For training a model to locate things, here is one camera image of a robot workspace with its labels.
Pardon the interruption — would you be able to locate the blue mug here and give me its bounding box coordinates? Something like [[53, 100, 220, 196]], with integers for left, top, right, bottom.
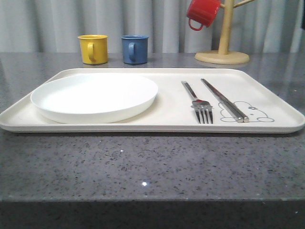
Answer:
[[121, 35, 149, 64]]

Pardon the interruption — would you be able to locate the silver metal chopstick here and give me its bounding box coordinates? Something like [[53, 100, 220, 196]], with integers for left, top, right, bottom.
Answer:
[[202, 78, 249, 124], [200, 78, 244, 124]]

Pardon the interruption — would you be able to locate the cream rabbit serving tray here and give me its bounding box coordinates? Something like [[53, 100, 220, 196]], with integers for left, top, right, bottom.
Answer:
[[0, 68, 305, 134]]

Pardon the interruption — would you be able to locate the yellow mug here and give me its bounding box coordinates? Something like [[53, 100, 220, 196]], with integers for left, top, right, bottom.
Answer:
[[78, 34, 108, 65]]

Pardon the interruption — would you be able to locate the white round plate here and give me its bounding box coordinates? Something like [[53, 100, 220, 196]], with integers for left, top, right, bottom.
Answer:
[[30, 73, 158, 124]]

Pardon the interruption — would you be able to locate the red mug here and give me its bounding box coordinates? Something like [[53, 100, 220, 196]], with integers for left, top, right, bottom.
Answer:
[[186, 0, 221, 31]]

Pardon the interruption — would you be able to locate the wooden mug tree stand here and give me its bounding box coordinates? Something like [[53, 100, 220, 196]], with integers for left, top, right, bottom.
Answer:
[[195, 0, 253, 64]]

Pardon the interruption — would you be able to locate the silver metal fork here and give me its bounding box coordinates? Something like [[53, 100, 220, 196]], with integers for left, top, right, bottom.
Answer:
[[181, 81, 214, 124]]

